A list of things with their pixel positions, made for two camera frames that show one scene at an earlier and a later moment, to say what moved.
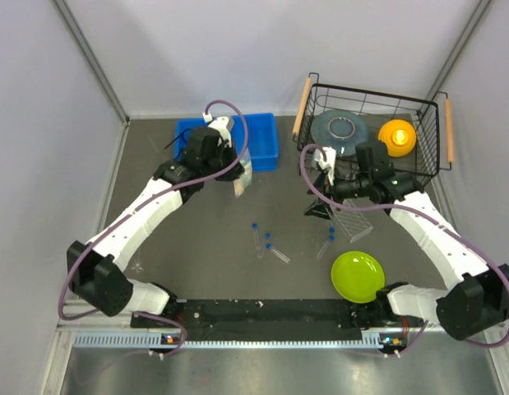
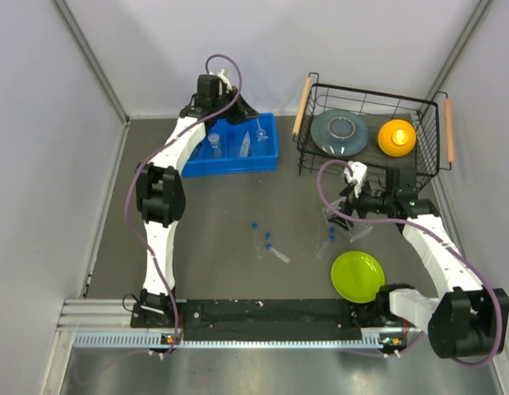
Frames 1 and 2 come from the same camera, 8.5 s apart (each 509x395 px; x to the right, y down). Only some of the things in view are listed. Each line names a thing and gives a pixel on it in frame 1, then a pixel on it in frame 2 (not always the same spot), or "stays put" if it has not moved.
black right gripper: (320, 208) -> (357, 204)
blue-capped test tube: (255, 228) stays put
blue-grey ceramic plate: (340, 130) stays put
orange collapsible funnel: (400, 137) stays put
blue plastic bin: (262, 140) stays put
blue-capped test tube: (330, 238) stays put
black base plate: (271, 319) stays put
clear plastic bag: (245, 180) -> (246, 145)
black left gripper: (233, 174) -> (242, 112)
